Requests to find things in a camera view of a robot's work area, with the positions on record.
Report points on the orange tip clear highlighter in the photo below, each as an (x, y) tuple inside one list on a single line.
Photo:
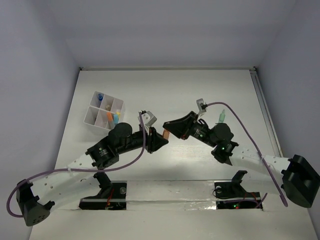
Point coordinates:
[(110, 120)]

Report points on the orange highlighter pen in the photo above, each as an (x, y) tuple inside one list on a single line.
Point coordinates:
[(166, 134)]

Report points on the green highlighter pen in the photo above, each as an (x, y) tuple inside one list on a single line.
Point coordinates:
[(222, 116)]

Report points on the white compartment organizer box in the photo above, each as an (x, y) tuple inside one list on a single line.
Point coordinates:
[(96, 119)]

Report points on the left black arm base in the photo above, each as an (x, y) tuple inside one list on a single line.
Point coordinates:
[(111, 195)]

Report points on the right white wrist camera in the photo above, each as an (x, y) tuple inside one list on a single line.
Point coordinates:
[(202, 107)]

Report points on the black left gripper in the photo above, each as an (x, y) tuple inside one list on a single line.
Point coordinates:
[(153, 139)]

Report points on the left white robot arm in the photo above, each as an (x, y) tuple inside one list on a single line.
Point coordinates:
[(37, 196)]

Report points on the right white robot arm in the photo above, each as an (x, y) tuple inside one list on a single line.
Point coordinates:
[(292, 178)]

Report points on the blue cap spray bottle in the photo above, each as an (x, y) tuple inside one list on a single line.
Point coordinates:
[(100, 97)]

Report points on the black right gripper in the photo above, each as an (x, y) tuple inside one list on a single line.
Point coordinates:
[(182, 128)]

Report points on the blue highlighter pen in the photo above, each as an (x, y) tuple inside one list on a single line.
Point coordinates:
[(115, 119)]

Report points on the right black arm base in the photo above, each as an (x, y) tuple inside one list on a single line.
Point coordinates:
[(230, 195)]

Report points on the silver taped front board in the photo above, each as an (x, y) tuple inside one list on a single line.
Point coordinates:
[(165, 195)]

